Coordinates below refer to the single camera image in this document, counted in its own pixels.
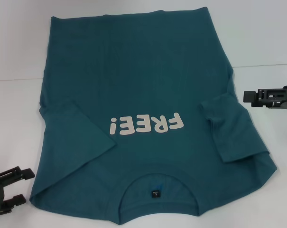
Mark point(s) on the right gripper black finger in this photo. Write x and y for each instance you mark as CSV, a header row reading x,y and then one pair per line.
x,y
271,97

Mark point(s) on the teal T-shirt with FREE print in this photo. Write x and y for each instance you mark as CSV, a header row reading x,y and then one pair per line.
x,y
133,83

